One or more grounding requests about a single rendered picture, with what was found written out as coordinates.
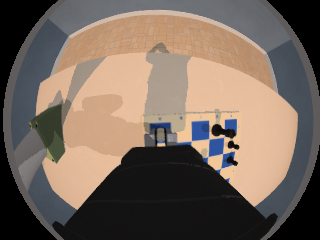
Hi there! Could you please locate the black chess king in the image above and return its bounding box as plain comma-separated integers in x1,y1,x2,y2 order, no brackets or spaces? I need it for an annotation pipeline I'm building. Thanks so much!
211,124,236,139

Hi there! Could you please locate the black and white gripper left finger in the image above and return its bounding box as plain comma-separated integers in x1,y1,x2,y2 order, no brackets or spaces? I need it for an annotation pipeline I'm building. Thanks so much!
144,128,157,147

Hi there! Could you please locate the blue and cream chessboard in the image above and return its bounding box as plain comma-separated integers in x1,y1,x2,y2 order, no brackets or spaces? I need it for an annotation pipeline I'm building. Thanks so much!
142,112,241,184

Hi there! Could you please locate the white chess rook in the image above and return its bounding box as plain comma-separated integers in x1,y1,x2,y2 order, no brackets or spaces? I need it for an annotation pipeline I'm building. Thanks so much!
157,128,165,142

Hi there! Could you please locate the black pawn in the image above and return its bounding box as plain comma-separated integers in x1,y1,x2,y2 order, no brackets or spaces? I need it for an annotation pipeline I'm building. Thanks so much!
228,141,240,150
227,156,238,166

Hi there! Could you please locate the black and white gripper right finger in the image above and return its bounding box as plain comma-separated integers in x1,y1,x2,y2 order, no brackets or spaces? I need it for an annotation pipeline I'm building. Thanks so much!
164,128,178,146

